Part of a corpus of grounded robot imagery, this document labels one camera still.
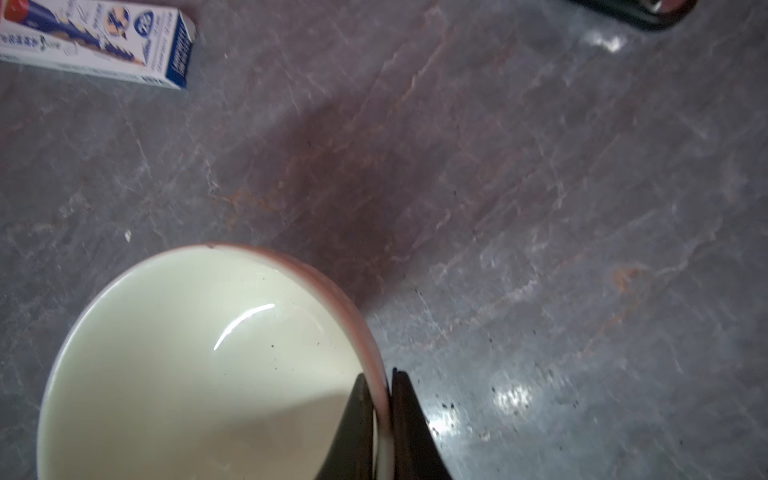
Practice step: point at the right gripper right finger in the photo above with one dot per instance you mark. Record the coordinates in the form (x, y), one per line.
(416, 454)

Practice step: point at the black stapler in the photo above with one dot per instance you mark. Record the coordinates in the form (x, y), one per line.
(649, 15)

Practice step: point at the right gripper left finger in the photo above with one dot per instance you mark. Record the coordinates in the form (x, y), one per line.
(351, 453)

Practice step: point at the cream bowl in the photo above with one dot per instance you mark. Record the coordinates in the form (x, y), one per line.
(212, 362)

